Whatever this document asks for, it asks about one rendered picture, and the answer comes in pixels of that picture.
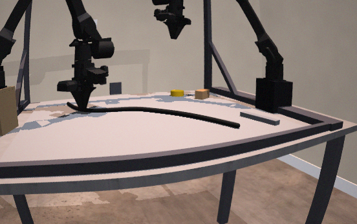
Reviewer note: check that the small orange block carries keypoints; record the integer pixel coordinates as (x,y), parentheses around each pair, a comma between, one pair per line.
(202,94)

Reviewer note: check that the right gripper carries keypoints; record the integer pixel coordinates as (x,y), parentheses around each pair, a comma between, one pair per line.
(84,89)

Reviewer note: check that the black rope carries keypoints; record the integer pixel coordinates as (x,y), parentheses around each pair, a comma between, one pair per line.
(157,110)

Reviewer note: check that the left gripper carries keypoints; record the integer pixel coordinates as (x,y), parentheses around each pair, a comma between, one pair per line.
(174,24)

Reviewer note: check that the grey rectangular bar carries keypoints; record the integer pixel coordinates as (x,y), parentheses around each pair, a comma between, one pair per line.
(260,118)

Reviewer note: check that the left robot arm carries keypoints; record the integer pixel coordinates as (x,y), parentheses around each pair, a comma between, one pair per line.
(274,67)

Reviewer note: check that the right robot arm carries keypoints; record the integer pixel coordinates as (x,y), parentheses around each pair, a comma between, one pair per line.
(83,27)

